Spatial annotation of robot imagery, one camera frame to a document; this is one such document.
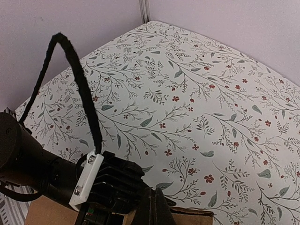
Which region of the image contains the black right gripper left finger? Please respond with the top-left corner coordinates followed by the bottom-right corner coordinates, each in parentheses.
top-left (135, 187), bottom-right (155, 225)

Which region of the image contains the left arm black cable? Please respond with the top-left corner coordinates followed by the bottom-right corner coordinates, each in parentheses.
top-left (0, 32), bottom-right (103, 202)

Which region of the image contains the left aluminium corner post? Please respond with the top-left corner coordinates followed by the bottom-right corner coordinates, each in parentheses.
top-left (139, 0), bottom-right (150, 23)

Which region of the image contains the floral patterned table mat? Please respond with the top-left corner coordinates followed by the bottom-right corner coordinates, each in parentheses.
top-left (14, 20), bottom-right (300, 225)

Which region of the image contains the brown cardboard box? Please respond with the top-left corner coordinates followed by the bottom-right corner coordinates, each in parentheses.
top-left (25, 196), bottom-right (213, 225)

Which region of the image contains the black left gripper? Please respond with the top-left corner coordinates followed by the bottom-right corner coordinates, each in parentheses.
top-left (32, 138), bottom-right (106, 207)

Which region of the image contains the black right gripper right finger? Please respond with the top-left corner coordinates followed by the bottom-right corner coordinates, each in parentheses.
top-left (153, 188), bottom-right (176, 225)

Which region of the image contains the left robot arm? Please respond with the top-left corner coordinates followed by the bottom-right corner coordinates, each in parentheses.
top-left (0, 112), bottom-right (83, 206)

